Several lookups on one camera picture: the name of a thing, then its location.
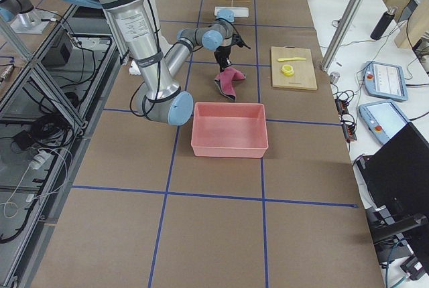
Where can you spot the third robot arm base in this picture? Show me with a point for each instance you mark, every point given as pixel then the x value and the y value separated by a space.
pixel 22 16

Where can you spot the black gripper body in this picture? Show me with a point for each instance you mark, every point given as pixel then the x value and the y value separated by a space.
pixel 223 53

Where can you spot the black power box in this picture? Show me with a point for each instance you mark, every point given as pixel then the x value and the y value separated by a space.
pixel 59 52

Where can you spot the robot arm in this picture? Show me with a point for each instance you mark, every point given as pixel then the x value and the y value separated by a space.
pixel 160 97

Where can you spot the small metal weight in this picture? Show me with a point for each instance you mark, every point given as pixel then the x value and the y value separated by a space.
pixel 334 77

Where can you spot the yellow plastic knife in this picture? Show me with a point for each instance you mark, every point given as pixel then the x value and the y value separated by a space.
pixel 291 59

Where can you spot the black monitor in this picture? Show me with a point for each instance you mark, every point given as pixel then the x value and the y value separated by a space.
pixel 396 176

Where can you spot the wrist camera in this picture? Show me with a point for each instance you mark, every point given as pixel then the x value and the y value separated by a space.
pixel 237 40

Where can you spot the teach pendant near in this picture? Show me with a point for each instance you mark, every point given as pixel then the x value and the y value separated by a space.
pixel 383 118

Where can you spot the teach pendant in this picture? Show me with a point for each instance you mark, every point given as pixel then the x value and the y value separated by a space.
pixel 385 81
pixel 383 118

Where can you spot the bamboo cutting board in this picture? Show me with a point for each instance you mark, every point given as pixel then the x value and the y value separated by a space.
pixel 304 77

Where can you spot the pink plastic bin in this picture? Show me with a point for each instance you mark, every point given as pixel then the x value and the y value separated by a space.
pixel 222 129

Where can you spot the pink and grey cloth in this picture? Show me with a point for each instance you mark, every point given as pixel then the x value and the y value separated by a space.
pixel 224 81

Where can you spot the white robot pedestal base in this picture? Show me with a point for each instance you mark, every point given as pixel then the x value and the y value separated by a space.
pixel 133 69

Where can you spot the white power adapter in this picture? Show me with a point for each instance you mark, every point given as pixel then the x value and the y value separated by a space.
pixel 39 160

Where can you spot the aluminium frame post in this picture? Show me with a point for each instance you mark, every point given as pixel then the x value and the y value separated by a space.
pixel 340 33

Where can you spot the teach pendant far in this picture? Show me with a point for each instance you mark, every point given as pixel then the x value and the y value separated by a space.
pixel 385 81

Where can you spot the black bottle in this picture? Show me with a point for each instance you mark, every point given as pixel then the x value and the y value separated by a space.
pixel 383 23

